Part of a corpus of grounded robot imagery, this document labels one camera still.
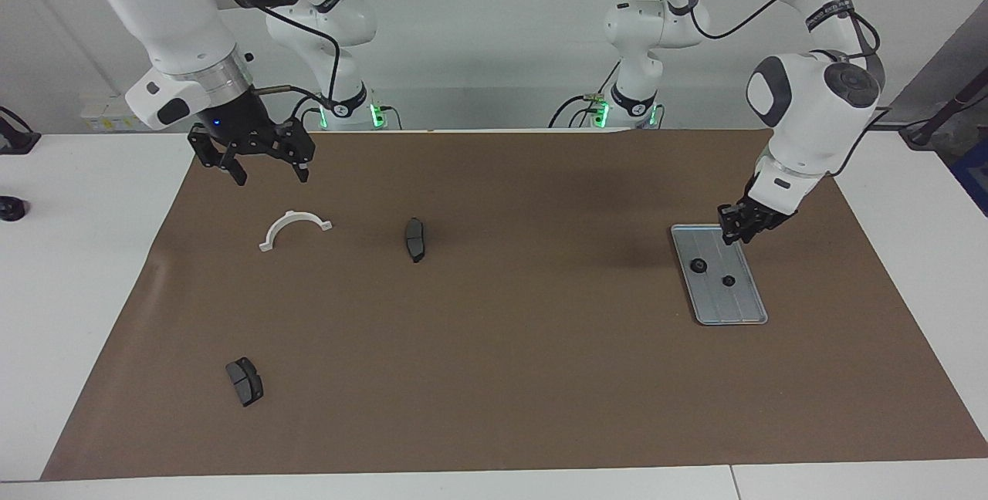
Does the silver metal tray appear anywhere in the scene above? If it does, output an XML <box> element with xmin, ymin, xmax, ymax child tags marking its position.
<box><xmin>670</xmin><ymin>224</ymin><xmax>770</xmax><ymax>326</ymax></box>

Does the dark grey single brake pad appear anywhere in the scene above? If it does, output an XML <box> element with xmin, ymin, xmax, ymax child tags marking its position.
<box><xmin>404</xmin><ymin>218</ymin><xmax>427</xmax><ymax>263</ymax></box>

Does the white box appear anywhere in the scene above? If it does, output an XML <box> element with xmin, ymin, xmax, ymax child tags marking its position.
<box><xmin>80</xmin><ymin>93</ymin><xmax>147</xmax><ymax>133</ymax></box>

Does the black pole stand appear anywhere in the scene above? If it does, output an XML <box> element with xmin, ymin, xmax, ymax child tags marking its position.
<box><xmin>899</xmin><ymin>72</ymin><xmax>988</xmax><ymax>150</ymax></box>

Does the dark grey split brake pad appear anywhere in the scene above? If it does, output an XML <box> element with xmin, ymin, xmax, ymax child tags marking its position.
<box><xmin>225</xmin><ymin>357</ymin><xmax>265</xmax><ymax>408</ymax></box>

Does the blue crate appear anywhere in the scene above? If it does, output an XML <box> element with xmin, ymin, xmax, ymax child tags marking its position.
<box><xmin>948</xmin><ymin>153</ymin><xmax>988</xmax><ymax>217</ymax></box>

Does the brown paper table mat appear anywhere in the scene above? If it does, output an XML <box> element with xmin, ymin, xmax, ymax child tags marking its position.
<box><xmin>40</xmin><ymin>128</ymin><xmax>988</xmax><ymax>482</ymax></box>

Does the white half ring clamp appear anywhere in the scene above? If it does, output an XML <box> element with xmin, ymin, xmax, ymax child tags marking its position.
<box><xmin>259</xmin><ymin>209</ymin><xmax>334</xmax><ymax>253</ymax></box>

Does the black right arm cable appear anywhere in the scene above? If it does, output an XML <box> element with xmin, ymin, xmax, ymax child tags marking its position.
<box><xmin>197</xmin><ymin>0</ymin><xmax>344</xmax><ymax>123</ymax></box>

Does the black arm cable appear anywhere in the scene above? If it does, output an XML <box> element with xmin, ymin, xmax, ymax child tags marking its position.
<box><xmin>683</xmin><ymin>0</ymin><xmax>888</xmax><ymax>178</ymax></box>
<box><xmin>197</xmin><ymin>0</ymin><xmax>344</xmax><ymax>123</ymax></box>

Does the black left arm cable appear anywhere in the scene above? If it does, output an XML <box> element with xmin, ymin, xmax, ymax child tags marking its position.
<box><xmin>683</xmin><ymin>0</ymin><xmax>888</xmax><ymax>178</ymax></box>

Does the black base cable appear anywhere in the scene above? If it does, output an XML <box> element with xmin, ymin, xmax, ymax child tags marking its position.
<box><xmin>548</xmin><ymin>60</ymin><xmax>622</xmax><ymax>129</ymax></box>

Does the black clamp mount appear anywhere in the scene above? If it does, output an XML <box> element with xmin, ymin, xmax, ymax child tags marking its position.
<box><xmin>0</xmin><ymin>106</ymin><xmax>41</xmax><ymax>155</ymax></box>

